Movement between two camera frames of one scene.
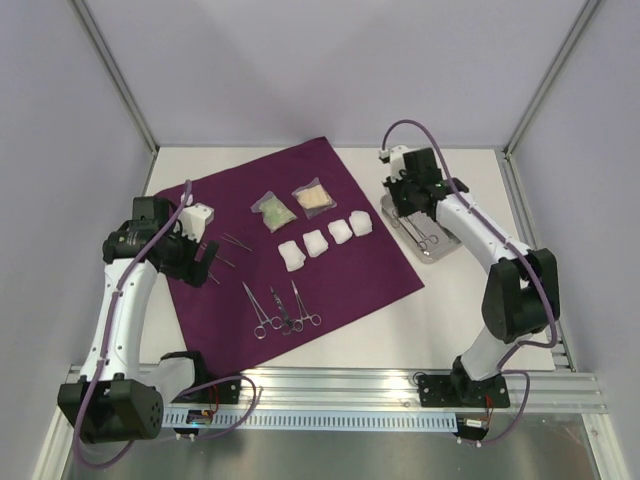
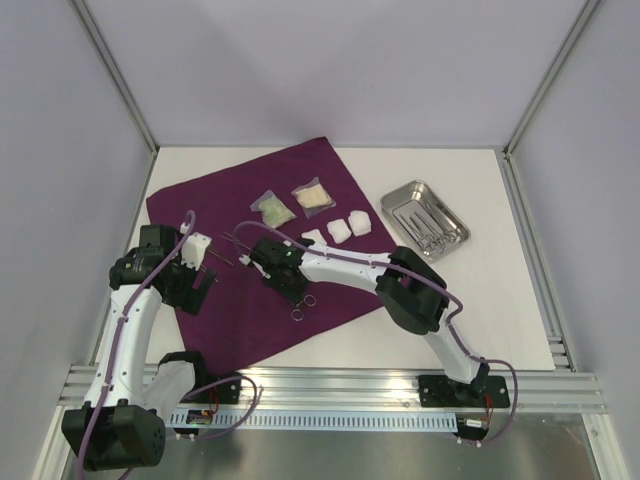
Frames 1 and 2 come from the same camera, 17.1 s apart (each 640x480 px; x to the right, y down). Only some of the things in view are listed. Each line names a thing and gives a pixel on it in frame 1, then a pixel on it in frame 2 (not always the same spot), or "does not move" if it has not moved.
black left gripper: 192,271 to 195,297
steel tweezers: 236,243 does not move
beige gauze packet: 313,198 does not move
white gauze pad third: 340,230 does not move
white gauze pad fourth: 361,222 does not move
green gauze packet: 275,214 does not move
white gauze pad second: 315,243 does not move
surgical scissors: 262,315 to 297,314
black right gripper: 405,192 to 282,282
